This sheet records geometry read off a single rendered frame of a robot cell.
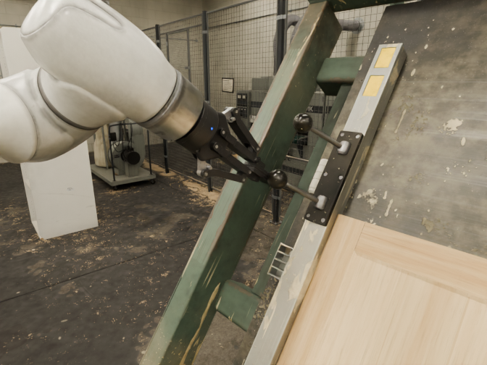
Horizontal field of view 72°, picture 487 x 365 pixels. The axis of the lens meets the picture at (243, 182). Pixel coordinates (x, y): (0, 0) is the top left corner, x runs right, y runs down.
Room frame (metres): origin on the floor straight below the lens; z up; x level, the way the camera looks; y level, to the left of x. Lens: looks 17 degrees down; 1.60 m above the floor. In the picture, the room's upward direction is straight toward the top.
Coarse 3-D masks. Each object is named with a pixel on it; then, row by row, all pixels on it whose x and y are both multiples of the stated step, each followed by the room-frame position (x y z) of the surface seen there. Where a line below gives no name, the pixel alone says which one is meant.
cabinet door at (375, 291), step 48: (336, 240) 0.58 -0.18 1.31; (384, 240) 0.53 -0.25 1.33; (336, 288) 0.52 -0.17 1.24; (384, 288) 0.49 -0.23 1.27; (432, 288) 0.45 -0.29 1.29; (480, 288) 0.42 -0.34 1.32; (288, 336) 0.51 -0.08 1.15; (336, 336) 0.47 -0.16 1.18; (384, 336) 0.44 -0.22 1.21; (432, 336) 0.41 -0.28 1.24; (480, 336) 0.38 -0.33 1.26
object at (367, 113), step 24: (384, 48) 0.78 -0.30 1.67; (384, 72) 0.74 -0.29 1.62; (360, 96) 0.73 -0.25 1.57; (384, 96) 0.72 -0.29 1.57; (360, 120) 0.70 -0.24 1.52; (360, 144) 0.66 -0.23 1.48; (360, 168) 0.67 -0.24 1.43; (336, 216) 0.61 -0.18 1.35; (312, 240) 0.59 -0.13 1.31; (288, 264) 0.58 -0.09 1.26; (312, 264) 0.56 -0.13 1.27; (288, 288) 0.55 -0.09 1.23; (288, 312) 0.52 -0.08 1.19; (264, 336) 0.52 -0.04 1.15; (264, 360) 0.49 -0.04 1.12
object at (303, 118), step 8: (296, 120) 0.64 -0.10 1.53; (304, 120) 0.63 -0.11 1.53; (312, 120) 0.64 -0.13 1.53; (296, 128) 0.64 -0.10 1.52; (304, 128) 0.63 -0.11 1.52; (312, 128) 0.65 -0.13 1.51; (320, 136) 0.65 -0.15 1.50; (328, 136) 0.65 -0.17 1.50; (336, 144) 0.66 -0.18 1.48; (344, 144) 0.66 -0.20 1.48; (344, 152) 0.65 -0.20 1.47
